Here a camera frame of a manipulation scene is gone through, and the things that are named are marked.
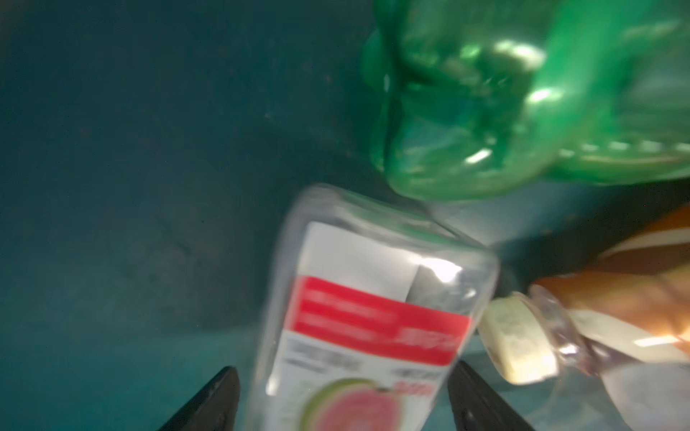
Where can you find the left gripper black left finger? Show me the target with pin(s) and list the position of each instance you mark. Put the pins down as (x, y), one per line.
(213, 408)

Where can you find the green soda bottle yellow cap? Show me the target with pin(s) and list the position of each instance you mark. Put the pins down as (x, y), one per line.
(478, 98)

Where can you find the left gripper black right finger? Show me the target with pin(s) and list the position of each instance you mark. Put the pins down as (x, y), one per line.
(477, 407)

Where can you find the amber tea bottle white cap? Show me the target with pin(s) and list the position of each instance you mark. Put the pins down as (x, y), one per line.
(623, 319)

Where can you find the square bottle pink guava label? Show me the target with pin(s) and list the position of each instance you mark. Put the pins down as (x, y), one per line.
(370, 308)

